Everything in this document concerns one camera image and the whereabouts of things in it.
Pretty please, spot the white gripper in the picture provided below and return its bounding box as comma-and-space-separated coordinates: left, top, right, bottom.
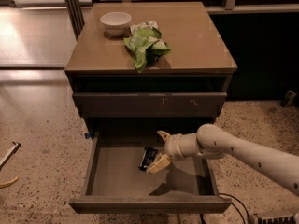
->
147, 131, 185, 174

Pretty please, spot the dark blueberry rxbar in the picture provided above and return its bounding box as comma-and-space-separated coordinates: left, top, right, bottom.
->
138, 147, 158, 172

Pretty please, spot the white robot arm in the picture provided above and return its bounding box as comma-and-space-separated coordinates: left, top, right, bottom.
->
146, 124, 299, 196

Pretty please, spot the closed top drawer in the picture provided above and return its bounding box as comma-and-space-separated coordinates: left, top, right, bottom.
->
73, 92, 227, 118

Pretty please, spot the open middle drawer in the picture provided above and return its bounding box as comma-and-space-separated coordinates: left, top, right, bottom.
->
69, 129, 232, 214

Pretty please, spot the brown drawer cabinet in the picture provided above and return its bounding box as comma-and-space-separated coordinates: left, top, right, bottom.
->
64, 1, 238, 215

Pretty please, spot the blue tape piece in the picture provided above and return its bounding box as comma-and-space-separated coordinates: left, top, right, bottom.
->
84, 133, 91, 139

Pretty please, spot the green chip bag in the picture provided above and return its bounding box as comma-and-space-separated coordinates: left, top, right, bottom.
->
123, 21, 171, 73

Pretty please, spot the white ceramic bowl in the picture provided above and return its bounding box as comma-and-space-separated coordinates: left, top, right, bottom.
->
100, 12, 132, 37

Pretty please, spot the grey power strip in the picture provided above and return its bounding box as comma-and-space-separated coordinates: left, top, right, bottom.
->
250, 214, 299, 224

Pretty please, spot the dark floor object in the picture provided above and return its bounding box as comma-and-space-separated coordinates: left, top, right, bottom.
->
280, 90, 297, 107

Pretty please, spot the metal chair leg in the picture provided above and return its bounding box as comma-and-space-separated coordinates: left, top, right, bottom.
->
0, 141, 22, 189

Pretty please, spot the black floor cable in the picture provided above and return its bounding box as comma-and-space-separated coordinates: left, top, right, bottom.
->
199, 192, 251, 224

